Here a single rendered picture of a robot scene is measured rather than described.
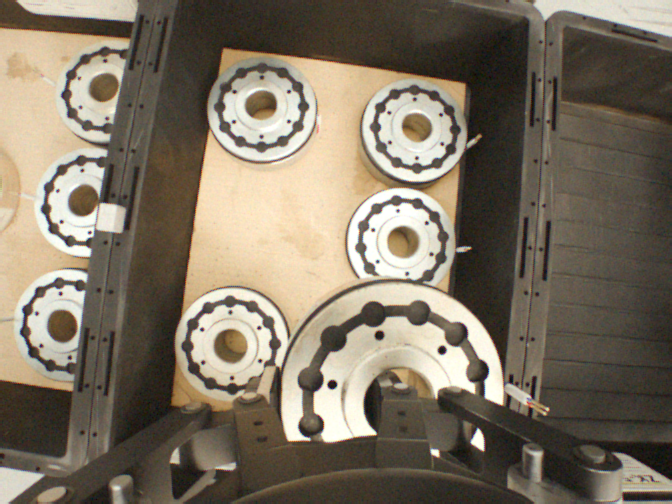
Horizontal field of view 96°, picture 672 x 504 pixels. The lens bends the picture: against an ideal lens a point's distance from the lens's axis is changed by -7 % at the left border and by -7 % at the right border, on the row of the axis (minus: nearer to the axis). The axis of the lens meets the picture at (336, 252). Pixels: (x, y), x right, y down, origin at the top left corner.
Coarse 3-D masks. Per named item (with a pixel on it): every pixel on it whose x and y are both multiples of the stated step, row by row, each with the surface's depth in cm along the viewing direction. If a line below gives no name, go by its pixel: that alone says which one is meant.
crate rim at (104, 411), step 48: (432, 0) 25; (480, 0) 24; (528, 48) 24; (144, 96) 23; (528, 96) 24; (144, 144) 22; (528, 144) 24; (144, 192) 23; (528, 192) 24; (528, 240) 24; (528, 288) 23; (96, 384) 21; (96, 432) 21
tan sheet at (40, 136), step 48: (0, 48) 32; (48, 48) 32; (0, 96) 32; (48, 96) 32; (0, 144) 31; (48, 144) 32; (0, 240) 31; (0, 288) 31; (0, 336) 30; (48, 384) 31
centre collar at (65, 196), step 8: (80, 176) 28; (88, 176) 28; (96, 176) 29; (64, 184) 28; (72, 184) 28; (80, 184) 28; (88, 184) 28; (96, 184) 28; (64, 192) 28; (72, 192) 28; (64, 200) 28; (64, 208) 28; (72, 208) 29; (96, 208) 28; (64, 216) 28; (72, 216) 28; (80, 216) 28; (88, 216) 28; (72, 224) 28; (80, 224) 28; (88, 224) 28
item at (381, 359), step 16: (368, 352) 14; (384, 352) 14; (400, 352) 14; (416, 352) 14; (352, 368) 14; (368, 368) 14; (384, 368) 14; (400, 368) 14; (416, 368) 14; (432, 368) 14; (352, 384) 13; (368, 384) 14; (432, 384) 14; (448, 384) 14; (352, 400) 13; (352, 416) 13; (368, 416) 14; (352, 432) 13; (368, 432) 13
